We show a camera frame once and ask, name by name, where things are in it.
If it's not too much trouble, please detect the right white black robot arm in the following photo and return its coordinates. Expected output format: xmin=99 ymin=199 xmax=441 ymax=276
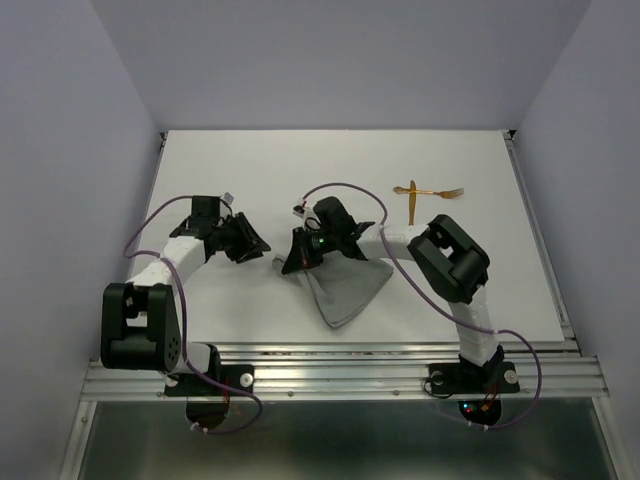
xmin=281 ymin=196 xmax=504 ymax=390

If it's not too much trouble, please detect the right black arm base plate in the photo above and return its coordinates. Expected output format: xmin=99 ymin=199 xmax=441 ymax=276
xmin=425 ymin=361 xmax=520 ymax=396

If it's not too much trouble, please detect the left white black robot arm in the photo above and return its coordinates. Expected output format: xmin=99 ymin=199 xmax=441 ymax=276
xmin=100 ymin=195 xmax=271 ymax=394

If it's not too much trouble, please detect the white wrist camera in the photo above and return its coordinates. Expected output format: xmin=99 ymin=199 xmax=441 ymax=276
xmin=221 ymin=193 xmax=234 ymax=205
xmin=292 ymin=198 xmax=314 ymax=222

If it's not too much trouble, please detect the grey cloth napkin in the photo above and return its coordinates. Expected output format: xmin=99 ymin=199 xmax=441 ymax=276
xmin=272 ymin=252 xmax=394 ymax=330

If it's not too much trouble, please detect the aluminium front rail frame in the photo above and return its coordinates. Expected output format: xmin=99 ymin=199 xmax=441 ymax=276
xmin=60 ymin=331 xmax=635 ymax=479

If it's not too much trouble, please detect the aluminium right side rail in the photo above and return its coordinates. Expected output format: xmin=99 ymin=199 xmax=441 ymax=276
xmin=501 ymin=130 xmax=581 ymax=353

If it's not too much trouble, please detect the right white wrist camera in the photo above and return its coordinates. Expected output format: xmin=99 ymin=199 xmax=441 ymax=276
xmin=292 ymin=198 xmax=314 ymax=222

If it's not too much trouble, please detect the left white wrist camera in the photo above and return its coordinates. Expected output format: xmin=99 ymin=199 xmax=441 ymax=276
xmin=221 ymin=193 xmax=234 ymax=205

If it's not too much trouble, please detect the gold knife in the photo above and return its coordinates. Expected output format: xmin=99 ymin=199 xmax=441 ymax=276
xmin=407 ymin=180 xmax=417 ymax=226

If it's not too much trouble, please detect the gold fork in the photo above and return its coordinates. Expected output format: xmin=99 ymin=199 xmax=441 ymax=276
xmin=392 ymin=186 xmax=465 ymax=199

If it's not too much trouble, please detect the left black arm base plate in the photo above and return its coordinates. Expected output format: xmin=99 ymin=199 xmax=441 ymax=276
xmin=163 ymin=364 xmax=256 ymax=398

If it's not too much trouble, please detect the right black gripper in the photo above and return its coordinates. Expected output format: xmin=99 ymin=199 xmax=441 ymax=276
xmin=281 ymin=226 xmax=339 ymax=275

